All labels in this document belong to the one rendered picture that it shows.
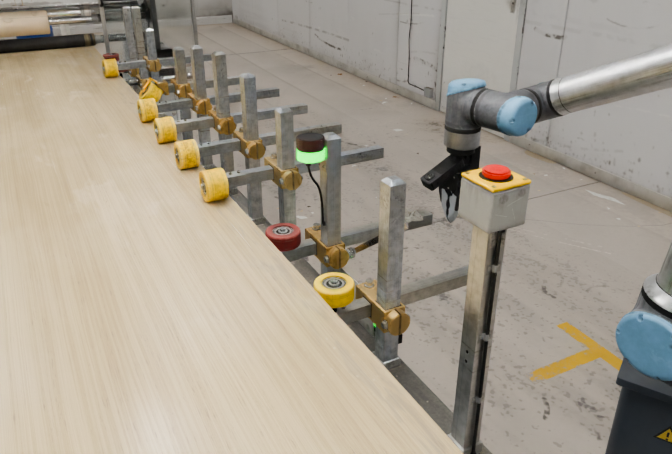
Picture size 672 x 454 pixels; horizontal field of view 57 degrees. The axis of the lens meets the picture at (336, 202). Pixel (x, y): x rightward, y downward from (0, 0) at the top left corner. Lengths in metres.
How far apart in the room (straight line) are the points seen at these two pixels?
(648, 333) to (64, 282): 1.15
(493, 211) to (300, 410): 0.40
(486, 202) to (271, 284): 0.52
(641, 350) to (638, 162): 2.82
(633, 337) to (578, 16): 3.18
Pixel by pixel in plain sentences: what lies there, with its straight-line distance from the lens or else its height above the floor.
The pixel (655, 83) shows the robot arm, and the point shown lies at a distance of 1.43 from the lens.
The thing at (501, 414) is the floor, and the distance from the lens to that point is 2.31.
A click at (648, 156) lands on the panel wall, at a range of 4.09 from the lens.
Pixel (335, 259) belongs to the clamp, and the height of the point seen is 0.85.
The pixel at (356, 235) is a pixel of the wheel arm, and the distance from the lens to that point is 1.49.
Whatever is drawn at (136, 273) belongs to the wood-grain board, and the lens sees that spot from 1.31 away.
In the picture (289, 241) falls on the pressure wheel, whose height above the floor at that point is 0.90.
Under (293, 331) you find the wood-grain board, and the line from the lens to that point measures 1.09.
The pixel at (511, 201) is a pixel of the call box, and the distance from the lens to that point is 0.89.
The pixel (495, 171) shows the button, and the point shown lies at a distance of 0.89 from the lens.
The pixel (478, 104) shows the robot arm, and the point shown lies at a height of 1.16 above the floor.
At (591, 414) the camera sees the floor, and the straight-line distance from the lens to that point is 2.41.
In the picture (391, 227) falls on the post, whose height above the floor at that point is 1.03.
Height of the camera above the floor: 1.55
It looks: 25 degrees down
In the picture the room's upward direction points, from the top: straight up
